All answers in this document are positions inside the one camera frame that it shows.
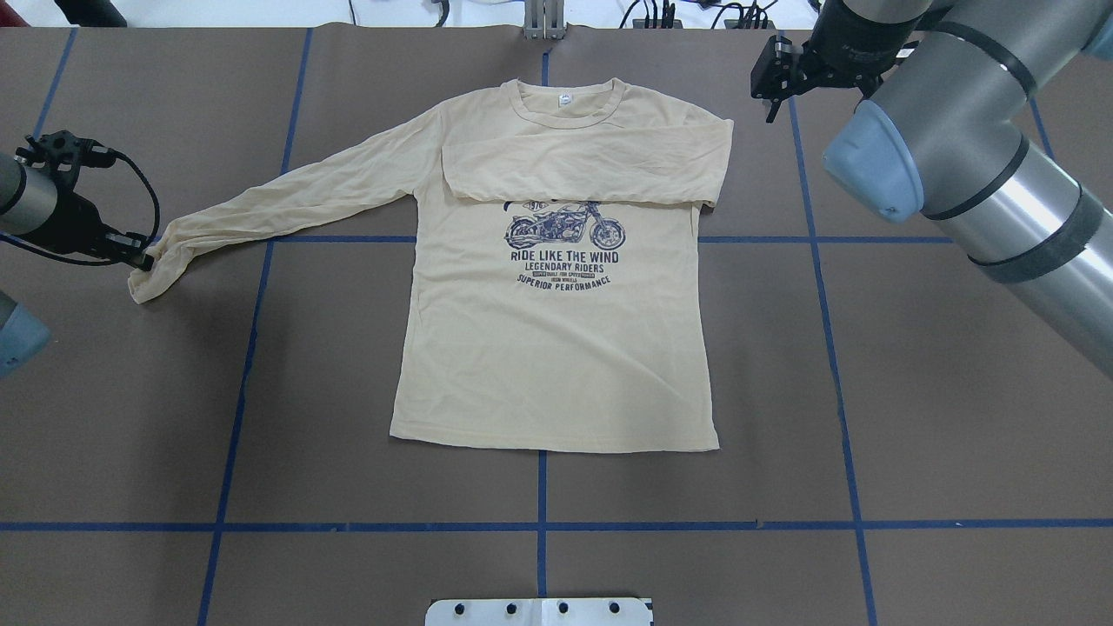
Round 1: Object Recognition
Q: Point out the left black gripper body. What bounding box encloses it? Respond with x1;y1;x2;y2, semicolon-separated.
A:
35;193;131;260

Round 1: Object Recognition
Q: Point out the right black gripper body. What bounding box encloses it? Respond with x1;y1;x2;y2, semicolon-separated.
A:
804;1;923;87

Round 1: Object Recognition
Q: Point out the beige long sleeve shirt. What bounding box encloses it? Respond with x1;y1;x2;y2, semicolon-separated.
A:
129;78;733;453

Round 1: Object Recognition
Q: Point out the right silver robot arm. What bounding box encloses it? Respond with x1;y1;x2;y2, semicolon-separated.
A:
810;1;1112;374

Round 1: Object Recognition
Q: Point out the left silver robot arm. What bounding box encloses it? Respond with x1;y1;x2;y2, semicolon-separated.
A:
1;155;155;376

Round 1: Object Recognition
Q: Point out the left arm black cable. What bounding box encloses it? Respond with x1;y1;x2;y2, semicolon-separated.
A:
0;151;162;267

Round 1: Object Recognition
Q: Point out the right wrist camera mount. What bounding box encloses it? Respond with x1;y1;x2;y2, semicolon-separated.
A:
750;35;830;123

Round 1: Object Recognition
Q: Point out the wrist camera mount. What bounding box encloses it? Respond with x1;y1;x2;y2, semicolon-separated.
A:
750;35;830;123
14;130;118;190

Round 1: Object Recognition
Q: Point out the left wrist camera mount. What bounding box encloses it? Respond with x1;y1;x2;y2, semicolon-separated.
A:
14;130;118;190

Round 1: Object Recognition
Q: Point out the aluminium frame post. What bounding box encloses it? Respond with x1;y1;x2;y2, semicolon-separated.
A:
523;0;567;41

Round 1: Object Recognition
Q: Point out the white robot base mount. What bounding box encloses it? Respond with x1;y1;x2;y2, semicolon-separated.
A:
424;596;654;625

